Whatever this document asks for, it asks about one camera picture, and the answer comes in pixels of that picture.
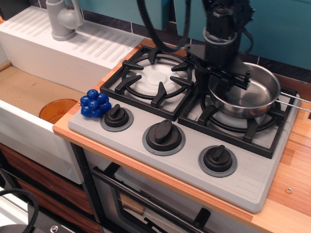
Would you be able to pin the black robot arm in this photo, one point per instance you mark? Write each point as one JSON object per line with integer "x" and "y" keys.
{"x": 227, "y": 18}

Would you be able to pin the black stove knob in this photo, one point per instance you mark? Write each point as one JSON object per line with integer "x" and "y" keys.
{"x": 164, "y": 138}
{"x": 218, "y": 161}
{"x": 117, "y": 119}

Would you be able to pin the stainless steel pan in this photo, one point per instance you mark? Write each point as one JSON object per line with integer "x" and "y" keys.
{"x": 257, "y": 100}

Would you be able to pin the black left burner grate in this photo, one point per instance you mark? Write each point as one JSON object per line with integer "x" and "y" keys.
{"x": 152, "y": 83}

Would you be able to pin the grey toy faucet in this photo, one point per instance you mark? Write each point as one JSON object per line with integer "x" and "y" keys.
{"x": 64, "y": 21}

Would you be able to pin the black right burner grate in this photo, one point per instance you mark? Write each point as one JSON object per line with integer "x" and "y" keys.
{"x": 266, "y": 135}

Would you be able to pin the blue toy blueberry cluster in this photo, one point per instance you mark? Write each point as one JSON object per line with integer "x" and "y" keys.
{"x": 94, "y": 104}

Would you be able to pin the white toy sink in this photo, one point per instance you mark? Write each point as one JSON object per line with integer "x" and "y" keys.
{"x": 35, "y": 70}

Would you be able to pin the black left stove knob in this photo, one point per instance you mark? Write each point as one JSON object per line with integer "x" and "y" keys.
{"x": 117, "y": 119}

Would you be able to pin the oven door with handle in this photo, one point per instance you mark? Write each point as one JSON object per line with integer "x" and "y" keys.
{"x": 142, "y": 206}

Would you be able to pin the black right stove knob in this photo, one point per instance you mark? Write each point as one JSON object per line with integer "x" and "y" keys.
{"x": 218, "y": 161}

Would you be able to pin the black burner grate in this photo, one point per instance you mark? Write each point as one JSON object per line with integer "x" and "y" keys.
{"x": 152, "y": 83}
{"x": 266, "y": 135}

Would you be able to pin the grey toy stove top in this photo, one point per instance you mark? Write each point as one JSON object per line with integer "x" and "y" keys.
{"x": 247, "y": 187}

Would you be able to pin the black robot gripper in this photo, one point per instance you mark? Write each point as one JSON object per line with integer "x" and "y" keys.
{"x": 220, "y": 59}

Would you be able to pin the black middle stove knob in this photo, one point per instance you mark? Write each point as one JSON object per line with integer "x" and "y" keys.
{"x": 164, "y": 138}

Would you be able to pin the wooden drawer fronts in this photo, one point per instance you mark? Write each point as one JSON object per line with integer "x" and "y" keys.
{"x": 56, "y": 195}

